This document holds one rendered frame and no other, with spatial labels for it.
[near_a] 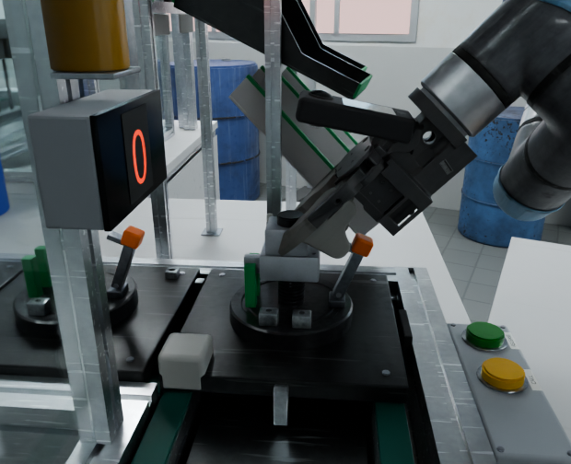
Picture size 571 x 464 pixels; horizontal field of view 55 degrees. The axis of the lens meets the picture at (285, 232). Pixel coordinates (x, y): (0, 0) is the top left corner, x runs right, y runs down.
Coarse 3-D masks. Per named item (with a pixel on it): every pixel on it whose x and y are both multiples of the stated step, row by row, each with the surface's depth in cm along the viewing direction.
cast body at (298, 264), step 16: (272, 224) 59; (288, 224) 57; (272, 240) 57; (256, 256) 60; (272, 256) 58; (288, 256) 58; (304, 256) 58; (256, 272) 61; (272, 272) 59; (288, 272) 59; (304, 272) 58
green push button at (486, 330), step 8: (472, 328) 60; (480, 328) 60; (488, 328) 60; (496, 328) 60; (472, 336) 59; (480, 336) 59; (488, 336) 59; (496, 336) 59; (504, 336) 59; (480, 344) 59; (488, 344) 58; (496, 344) 58
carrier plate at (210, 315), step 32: (224, 288) 70; (352, 288) 70; (384, 288) 70; (192, 320) 62; (224, 320) 62; (352, 320) 62; (384, 320) 62; (224, 352) 56; (256, 352) 56; (288, 352) 56; (320, 352) 56; (352, 352) 56; (384, 352) 56; (160, 384) 53; (224, 384) 53; (256, 384) 52; (288, 384) 52; (320, 384) 52; (352, 384) 52; (384, 384) 51
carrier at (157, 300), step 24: (144, 288) 70; (168, 288) 69; (192, 288) 72; (120, 312) 62; (144, 312) 64; (168, 312) 64; (120, 336) 59; (144, 336) 59; (168, 336) 61; (120, 360) 55; (144, 360) 55
